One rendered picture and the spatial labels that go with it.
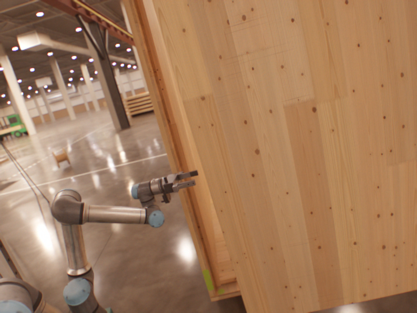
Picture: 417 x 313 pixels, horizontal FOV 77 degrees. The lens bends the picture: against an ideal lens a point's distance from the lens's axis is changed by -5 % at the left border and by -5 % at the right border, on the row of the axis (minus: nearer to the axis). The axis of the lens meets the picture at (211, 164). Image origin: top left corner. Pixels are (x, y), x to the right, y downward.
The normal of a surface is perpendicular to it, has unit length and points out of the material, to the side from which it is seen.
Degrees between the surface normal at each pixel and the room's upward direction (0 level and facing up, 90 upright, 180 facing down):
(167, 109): 90
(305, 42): 90
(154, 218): 90
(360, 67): 90
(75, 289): 7
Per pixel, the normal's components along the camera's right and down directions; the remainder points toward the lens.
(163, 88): 0.06, 0.30
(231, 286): -0.23, -0.92
